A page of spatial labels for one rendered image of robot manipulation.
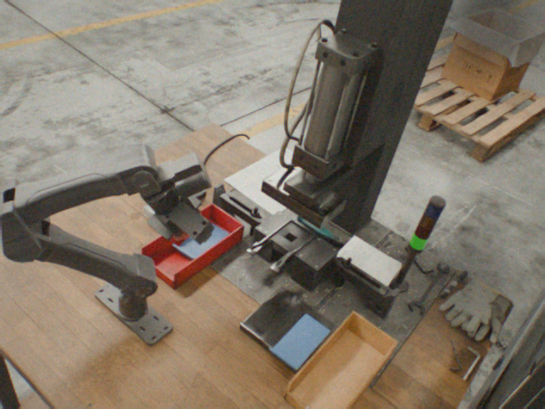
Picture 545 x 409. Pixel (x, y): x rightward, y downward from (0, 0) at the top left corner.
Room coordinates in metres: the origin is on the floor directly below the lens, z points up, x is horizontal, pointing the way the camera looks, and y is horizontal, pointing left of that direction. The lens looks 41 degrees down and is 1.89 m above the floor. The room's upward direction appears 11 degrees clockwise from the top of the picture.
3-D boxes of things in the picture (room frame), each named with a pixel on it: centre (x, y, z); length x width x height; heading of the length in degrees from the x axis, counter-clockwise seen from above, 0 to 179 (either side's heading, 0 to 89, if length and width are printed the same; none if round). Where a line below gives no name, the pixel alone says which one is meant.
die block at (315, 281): (0.95, -0.09, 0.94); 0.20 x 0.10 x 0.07; 58
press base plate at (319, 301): (1.01, -0.15, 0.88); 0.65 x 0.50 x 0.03; 58
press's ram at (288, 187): (1.02, -0.11, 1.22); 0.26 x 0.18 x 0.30; 148
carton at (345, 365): (0.63, -0.23, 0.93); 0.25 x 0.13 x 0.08; 148
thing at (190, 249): (0.95, 0.15, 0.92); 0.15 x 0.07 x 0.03; 153
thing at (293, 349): (0.69, -0.13, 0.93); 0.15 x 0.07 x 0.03; 150
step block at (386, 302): (0.85, -0.32, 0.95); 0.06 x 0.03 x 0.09; 58
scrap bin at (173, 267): (0.92, 0.17, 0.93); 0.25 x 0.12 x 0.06; 148
